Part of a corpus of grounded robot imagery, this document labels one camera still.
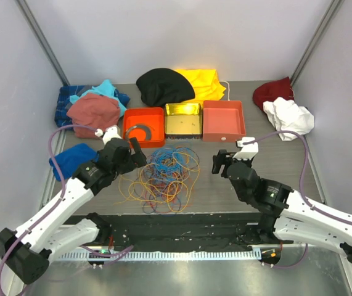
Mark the salmon red cloth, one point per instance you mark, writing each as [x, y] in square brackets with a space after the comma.
[96, 111]

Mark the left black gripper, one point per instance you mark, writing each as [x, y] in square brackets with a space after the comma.
[138, 159]

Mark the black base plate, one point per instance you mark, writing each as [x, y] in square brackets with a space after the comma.
[189, 232]

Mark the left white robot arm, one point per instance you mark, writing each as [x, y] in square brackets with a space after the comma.
[32, 247]

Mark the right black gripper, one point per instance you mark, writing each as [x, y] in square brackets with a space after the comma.
[219, 160]

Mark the white slotted cable duct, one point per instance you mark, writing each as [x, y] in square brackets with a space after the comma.
[81, 254]

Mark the yellow cloth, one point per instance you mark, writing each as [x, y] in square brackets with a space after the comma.
[205, 84]

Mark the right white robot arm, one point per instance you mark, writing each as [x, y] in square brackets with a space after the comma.
[286, 214]

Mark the gold metal tin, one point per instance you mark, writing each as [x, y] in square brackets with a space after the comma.
[183, 121]

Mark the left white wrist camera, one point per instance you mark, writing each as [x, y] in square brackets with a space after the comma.
[108, 134]

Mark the dark red cloth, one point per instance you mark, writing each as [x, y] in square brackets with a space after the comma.
[270, 91]

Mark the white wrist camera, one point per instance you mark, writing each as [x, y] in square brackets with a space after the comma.
[108, 134]
[248, 148]

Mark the blue plaid cloth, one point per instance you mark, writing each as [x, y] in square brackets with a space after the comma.
[68, 95]

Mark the orange plastic box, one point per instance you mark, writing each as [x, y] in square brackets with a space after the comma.
[146, 124]

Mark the black cloth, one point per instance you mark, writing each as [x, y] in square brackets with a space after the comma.
[161, 86]

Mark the royal blue cloth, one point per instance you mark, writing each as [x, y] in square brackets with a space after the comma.
[69, 160]

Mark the salmon pink drawer box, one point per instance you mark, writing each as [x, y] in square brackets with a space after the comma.
[223, 121]

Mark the white cloth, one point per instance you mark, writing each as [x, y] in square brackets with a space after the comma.
[286, 115]

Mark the light blue cloth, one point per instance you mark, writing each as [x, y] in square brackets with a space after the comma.
[106, 88]

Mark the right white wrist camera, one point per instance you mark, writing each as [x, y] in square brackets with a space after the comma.
[248, 148]

